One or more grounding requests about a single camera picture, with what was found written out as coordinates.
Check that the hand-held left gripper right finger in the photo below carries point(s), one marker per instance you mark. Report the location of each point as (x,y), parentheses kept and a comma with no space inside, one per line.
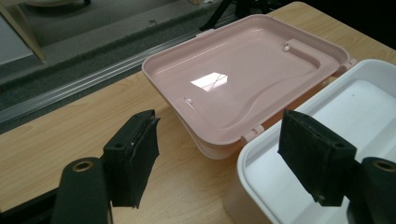
(314,158)

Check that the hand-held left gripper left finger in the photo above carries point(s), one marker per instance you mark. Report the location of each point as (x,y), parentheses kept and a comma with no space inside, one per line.
(134,161)

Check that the white tray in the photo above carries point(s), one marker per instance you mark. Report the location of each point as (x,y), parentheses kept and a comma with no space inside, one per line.
(351,105)

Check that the pink storage box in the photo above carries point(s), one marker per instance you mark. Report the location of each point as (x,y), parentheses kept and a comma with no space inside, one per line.
(236,81)

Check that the white cabinet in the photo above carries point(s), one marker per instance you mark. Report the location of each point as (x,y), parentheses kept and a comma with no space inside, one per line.
(11,46)

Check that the black metal stand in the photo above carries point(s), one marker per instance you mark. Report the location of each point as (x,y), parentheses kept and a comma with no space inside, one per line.
(222,12)

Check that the aluminium floor rail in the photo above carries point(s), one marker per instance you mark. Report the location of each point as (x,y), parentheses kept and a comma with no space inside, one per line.
(77,87)

